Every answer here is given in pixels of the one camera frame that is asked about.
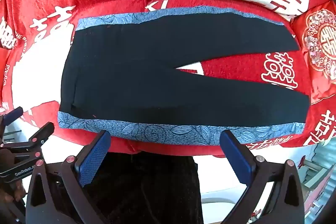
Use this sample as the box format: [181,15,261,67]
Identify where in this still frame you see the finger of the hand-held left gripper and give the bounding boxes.
[0,122,55,161]
[0,106,24,132]

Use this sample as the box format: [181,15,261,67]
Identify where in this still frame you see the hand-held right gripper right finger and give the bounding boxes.
[219,130,305,224]

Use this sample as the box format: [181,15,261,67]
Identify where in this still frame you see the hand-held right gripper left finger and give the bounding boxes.
[26,130,111,224]

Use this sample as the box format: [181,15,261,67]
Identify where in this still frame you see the black pants with blue stripes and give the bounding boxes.
[57,5,311,146]

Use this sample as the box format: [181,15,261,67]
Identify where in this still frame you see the person's left hand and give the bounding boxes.
[0,182,26,204]

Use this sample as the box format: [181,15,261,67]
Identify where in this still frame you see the person's dark trousers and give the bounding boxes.
[87,151,204,224]

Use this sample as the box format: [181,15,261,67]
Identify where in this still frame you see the red embroidered pillow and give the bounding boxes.
[291,0,336,105]

